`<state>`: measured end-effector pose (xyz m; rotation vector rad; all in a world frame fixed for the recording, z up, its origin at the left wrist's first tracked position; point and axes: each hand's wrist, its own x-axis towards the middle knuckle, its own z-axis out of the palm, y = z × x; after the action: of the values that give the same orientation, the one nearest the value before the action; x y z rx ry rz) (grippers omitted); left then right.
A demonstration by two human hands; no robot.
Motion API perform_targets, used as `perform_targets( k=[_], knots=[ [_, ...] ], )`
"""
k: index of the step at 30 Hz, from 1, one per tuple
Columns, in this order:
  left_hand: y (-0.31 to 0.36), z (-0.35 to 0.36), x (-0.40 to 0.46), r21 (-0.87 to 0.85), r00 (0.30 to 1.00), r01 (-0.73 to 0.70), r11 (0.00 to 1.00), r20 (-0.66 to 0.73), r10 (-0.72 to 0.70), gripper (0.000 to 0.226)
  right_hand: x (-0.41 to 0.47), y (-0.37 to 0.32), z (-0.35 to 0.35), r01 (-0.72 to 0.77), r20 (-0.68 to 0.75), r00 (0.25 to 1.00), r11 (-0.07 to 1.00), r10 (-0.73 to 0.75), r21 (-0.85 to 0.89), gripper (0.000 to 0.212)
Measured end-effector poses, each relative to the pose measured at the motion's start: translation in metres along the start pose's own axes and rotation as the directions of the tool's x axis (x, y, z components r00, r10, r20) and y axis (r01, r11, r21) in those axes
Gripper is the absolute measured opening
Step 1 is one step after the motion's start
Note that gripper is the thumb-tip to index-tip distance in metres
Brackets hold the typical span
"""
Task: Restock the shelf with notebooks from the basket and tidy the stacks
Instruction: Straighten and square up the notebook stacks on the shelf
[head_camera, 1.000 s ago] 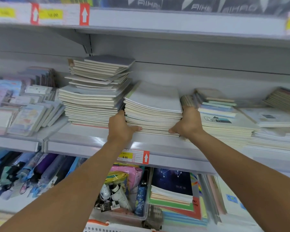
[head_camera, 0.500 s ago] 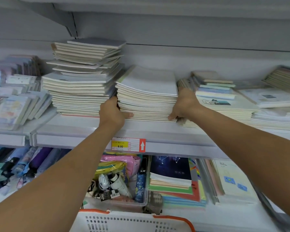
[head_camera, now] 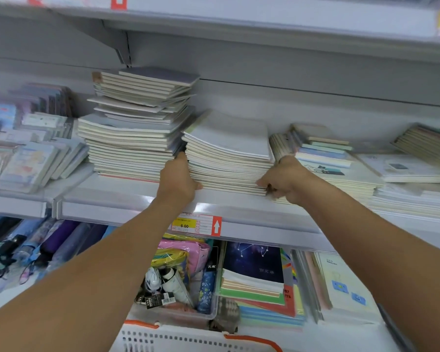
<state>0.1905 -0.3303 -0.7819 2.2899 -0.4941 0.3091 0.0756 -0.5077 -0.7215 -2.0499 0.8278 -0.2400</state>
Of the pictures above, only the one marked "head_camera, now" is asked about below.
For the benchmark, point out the row of white blue-square notebooks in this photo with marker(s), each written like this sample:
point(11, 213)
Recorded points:
point(343, 285)

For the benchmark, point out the wide pile of white booklets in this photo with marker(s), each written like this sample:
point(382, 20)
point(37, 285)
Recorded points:
point(414, 201)

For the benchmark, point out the white yellow price label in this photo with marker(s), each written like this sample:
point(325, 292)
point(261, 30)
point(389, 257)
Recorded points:
point(194, 224)

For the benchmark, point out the grey metal shelf board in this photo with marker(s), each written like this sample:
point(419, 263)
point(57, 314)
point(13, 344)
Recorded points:
point(124, 201)
point(264, 21)

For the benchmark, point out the black hang tag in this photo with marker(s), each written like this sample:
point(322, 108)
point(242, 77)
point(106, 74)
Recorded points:
point(156, 299)

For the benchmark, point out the row of folded umbrellas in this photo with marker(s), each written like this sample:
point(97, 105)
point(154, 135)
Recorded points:
point(40, 245)

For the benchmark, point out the blue starry folded umbrella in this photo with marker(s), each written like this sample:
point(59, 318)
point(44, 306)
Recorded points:
point(206, 291)

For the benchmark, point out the black white folded umbrella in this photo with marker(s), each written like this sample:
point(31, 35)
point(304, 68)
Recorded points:
point(153, 280)

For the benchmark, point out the person's left thumb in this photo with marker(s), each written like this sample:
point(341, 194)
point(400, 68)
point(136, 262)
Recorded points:
point(197, 186)

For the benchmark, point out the leaning pile of brown notebooks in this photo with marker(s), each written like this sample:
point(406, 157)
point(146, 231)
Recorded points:
point(425, 142)

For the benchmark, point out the low pile of cream notebooks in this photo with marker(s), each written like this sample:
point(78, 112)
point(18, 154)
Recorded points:
point(352, 183)

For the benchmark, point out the white notebook with blue picture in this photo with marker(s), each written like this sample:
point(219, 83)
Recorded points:
point(403, 167)

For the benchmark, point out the tall pile of white notebooks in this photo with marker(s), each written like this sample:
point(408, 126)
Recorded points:
point(132, 135)

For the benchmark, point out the stack of grey cover notebooks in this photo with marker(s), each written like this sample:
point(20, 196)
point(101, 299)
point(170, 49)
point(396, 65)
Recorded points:
point(229, 157)

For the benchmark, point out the person's right thumb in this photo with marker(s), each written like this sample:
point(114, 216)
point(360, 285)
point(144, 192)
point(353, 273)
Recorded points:
point(263, 182)

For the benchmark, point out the clear plastic bin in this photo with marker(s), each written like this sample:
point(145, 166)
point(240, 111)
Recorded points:
point(190, 313)

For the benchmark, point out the pile of small pastel notepads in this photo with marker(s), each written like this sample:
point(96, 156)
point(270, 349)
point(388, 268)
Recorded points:
point(324, 148)

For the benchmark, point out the person's left hand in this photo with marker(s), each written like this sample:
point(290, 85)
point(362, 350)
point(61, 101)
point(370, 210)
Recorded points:
point(178, 179)

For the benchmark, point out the bundle of brown edged booklets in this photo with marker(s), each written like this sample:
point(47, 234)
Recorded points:
point(281, 144)

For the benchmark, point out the person's left forearm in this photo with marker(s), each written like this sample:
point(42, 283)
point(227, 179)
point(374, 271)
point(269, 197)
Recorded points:
point(95, 274)

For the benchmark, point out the stack of coloured paper pads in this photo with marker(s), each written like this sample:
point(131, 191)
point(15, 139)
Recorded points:
point(264, 307)

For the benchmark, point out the person's right hand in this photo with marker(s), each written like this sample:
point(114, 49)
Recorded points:
point(288, 177)

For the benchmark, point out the person's right forearm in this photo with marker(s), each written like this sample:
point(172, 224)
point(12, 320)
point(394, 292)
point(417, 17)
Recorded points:
point(370, 234)

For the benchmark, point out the grey brown patterned pouch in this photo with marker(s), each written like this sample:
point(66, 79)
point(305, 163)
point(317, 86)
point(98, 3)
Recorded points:
point(225, 315)

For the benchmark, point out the row of pastel wrapped notebooks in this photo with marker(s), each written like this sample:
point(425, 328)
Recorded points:
point(29, 150)

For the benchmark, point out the pink fabric pouch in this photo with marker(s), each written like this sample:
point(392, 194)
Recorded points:
point(192, 254)

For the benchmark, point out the dark blue starry notebook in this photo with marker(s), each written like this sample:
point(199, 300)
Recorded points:
point(253, 262)

